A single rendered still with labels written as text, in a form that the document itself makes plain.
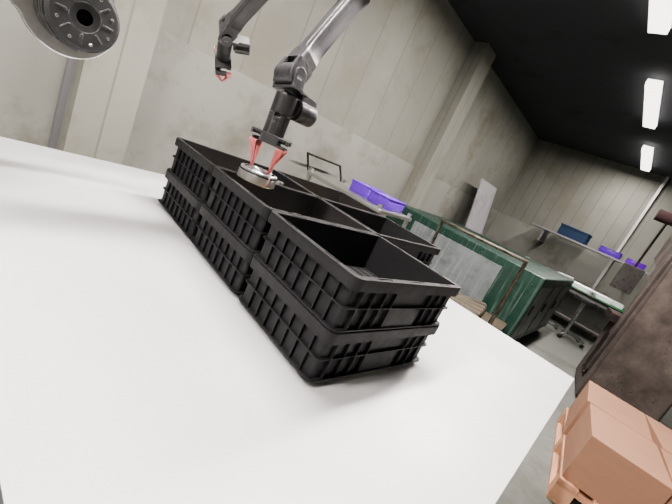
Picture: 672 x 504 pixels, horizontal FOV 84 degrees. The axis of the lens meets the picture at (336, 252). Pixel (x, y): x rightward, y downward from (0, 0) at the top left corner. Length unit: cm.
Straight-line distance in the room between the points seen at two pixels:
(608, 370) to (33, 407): 391
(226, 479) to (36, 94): 241
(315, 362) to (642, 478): 191
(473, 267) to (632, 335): 137
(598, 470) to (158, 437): 211
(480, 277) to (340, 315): 339
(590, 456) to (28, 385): 222
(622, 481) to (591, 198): 640
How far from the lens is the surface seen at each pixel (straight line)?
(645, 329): 398
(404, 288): 73
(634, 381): 408
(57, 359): 65
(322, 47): 110
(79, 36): 111
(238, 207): 94
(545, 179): 846
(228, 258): 94
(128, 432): 56
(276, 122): 101
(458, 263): 407
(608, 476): 240
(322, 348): 69
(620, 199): 825
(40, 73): 268
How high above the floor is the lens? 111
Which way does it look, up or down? 14 degrees down
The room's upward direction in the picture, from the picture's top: 25 degrees clockwise
